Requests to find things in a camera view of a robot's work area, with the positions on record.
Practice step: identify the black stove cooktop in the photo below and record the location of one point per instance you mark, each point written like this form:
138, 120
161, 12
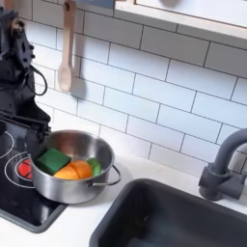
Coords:
19, 199

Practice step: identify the grey tap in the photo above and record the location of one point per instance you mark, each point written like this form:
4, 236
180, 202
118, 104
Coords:
218, 180

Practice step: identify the dark grey sink basin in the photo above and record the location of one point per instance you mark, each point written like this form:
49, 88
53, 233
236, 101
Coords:
167, 215

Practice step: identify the wooden spoon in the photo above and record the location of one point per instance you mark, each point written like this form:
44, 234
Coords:
65, 75

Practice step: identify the green block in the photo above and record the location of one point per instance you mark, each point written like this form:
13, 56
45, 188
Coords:
51, 160

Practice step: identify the white wall cabinet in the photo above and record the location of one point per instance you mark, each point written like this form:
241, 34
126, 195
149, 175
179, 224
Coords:
193, 16

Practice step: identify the orange toy carrot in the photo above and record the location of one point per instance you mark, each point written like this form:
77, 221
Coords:
75, 170

